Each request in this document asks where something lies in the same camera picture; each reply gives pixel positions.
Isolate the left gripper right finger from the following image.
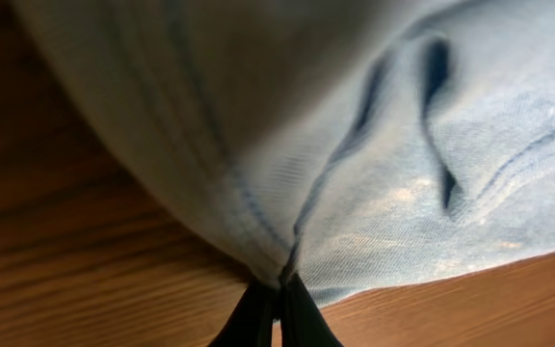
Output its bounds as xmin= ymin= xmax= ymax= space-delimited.
xmin=279 ymin=274 xmax=343 ymax=347

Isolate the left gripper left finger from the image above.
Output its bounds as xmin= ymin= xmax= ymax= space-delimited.
xmin=209 ymin=280 xmax=277 ymax=347

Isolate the light blue printed t-shirt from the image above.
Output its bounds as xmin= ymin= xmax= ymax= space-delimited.
xmin=13 ymin=0 xmax=555 ymax=305

